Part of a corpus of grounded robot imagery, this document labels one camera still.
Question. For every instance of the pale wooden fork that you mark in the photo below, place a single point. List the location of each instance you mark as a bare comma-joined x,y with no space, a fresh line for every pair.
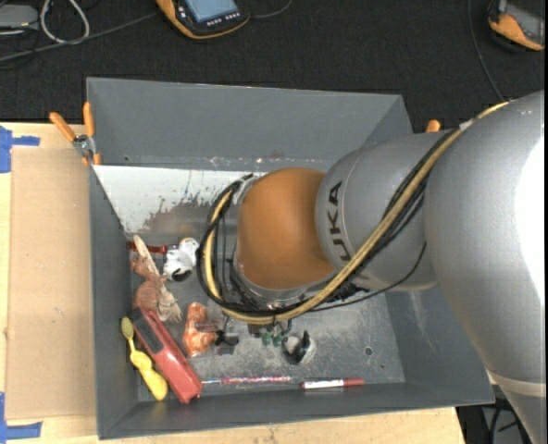
163,294

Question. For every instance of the red and white marker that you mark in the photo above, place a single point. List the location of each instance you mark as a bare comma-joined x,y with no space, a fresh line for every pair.
332,383

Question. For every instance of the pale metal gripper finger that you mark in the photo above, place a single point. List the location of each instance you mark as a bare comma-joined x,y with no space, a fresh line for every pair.
227,342
207,326

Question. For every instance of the white and black toy animal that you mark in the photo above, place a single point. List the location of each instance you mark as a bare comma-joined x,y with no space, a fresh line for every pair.
181,257

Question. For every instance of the orange crumpled packet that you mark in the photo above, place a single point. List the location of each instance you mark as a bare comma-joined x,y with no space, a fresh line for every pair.
195,336

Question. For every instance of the brown cardboard board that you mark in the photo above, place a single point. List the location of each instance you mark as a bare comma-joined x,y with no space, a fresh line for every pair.
47,271

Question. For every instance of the brown toy animal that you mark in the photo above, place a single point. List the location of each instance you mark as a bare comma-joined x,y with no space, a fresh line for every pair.
145,294

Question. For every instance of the small red bar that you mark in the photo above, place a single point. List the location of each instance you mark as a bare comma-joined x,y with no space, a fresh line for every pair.
156,249

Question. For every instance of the red flat box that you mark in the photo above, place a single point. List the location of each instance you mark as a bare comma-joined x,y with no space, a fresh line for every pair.
170,361

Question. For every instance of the multicoloured thin pencil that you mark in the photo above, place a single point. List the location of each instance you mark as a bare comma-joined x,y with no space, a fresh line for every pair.
251,379

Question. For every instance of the grey metal bin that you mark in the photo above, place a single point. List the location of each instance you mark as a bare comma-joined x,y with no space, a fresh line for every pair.
237,123

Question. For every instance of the yellow toothbrush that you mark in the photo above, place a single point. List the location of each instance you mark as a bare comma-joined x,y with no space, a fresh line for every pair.
144,366

